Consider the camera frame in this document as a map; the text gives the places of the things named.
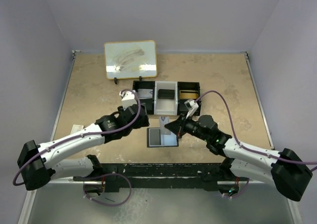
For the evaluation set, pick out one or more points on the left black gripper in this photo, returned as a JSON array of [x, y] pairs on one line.
[[142, 122]]

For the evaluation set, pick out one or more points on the black VIP cards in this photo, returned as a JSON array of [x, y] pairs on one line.
[[166, 94]]

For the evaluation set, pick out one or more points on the gold cards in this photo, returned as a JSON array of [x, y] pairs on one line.
[[185, 95]]

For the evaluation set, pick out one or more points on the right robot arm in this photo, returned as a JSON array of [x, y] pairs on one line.
[[283, 170]]

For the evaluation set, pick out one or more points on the silver VIP cards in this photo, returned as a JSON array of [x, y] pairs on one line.
[[145, 93]]

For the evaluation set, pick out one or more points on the black leather card holder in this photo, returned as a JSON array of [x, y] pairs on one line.
[[155, 139]]

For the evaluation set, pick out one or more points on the silver VIP card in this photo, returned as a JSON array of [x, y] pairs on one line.
[[163, 120]]

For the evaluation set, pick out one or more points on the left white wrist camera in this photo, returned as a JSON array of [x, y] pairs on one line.
[[127, 99]]

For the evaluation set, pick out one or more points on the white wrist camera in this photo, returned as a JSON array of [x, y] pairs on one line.
[[127, 99], [192, 106]]

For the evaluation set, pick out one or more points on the white board with yellow rim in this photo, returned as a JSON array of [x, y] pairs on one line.
[[130, 59]]

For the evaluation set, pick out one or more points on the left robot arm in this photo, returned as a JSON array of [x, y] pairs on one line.
[[40, 163]]

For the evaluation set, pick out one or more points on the black white card sorting tray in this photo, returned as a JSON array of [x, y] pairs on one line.
[[157, 106]]

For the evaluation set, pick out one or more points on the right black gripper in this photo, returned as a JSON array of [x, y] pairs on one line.
[[178, 126]]

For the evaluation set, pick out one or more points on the small white green box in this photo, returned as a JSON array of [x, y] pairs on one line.
[[76, 128]]

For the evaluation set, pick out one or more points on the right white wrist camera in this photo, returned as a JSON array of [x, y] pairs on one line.
[[192, 106]]

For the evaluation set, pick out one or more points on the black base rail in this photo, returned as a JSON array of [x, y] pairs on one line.
[[206, 176]]

